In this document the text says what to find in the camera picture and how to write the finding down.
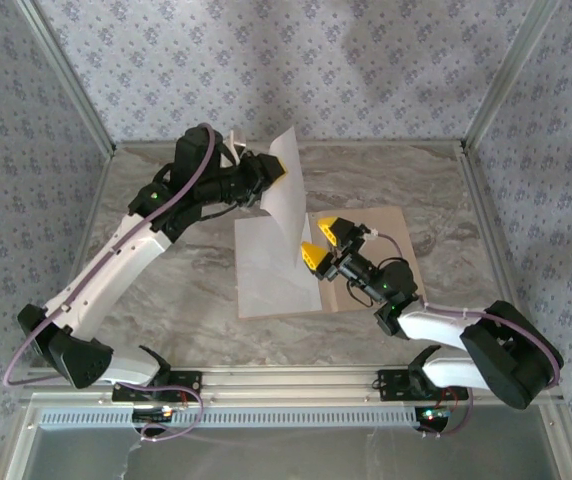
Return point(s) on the brown cardboard folder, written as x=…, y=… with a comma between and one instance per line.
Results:
x=381, y=217

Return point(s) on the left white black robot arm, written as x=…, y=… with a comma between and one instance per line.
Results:
x=111, y=270

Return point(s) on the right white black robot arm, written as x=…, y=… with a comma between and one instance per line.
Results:
x=436, y=327

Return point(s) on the grey metal lower tray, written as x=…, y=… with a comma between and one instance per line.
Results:
x=286, y=455

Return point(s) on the aluminium back rail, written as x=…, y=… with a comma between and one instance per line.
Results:
x=366, y=144

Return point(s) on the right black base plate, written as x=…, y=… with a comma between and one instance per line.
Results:
x=393, y=387

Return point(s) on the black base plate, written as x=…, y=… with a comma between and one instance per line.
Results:
x=190, y=378
x=393, y=387

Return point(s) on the aluminium side rail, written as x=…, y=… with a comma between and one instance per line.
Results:
x=82, y=250
x=486, y=225

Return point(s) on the aluminium front rail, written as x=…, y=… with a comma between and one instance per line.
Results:
x=286, y=385

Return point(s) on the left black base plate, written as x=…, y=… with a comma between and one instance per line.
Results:
x=190, y=378

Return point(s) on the aluminium frame post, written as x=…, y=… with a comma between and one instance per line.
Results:
x=507, y=75
x=69, y=75

